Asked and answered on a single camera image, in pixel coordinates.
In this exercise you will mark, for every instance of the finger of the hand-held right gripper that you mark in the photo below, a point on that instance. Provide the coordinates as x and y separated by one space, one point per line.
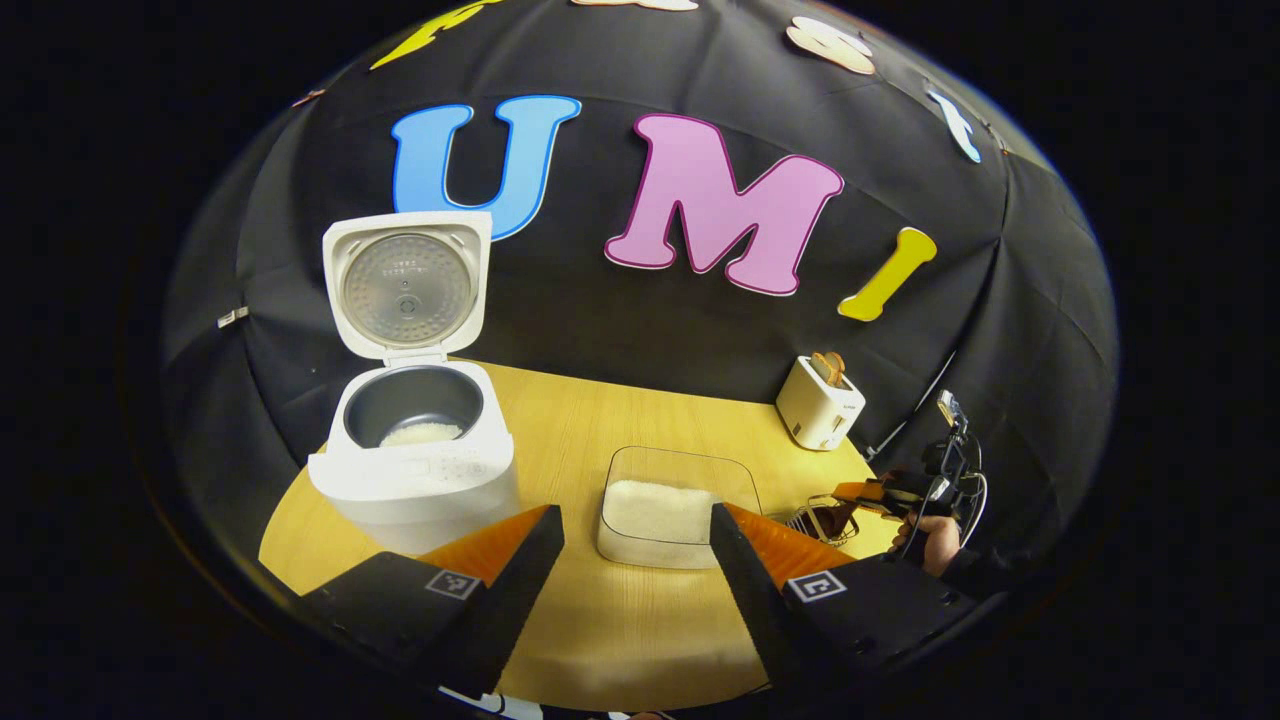
870 493

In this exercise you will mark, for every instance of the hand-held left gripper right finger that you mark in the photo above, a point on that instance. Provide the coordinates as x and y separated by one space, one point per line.
750 600

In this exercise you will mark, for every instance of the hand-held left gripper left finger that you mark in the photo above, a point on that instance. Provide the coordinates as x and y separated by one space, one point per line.
520 590

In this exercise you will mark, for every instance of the brown wooden spoon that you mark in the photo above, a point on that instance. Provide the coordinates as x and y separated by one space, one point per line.
846 518

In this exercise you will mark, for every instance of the white rice cooker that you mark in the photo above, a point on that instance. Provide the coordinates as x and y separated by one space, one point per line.
420 480

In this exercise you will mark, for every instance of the white rice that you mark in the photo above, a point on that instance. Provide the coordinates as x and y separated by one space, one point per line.
420 434

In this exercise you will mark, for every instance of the white toaster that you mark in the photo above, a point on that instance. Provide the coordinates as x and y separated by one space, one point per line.
815 405

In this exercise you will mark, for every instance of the toasted bread slice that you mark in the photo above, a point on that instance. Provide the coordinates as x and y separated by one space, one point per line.
828 368

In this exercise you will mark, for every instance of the black backdrop cloth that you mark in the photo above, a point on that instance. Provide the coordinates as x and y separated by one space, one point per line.
640 330

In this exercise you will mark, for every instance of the white cloth clip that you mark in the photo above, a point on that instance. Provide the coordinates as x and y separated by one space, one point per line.
233 317

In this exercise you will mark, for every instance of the copper cloth clip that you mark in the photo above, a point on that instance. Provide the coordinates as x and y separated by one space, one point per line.
308 97

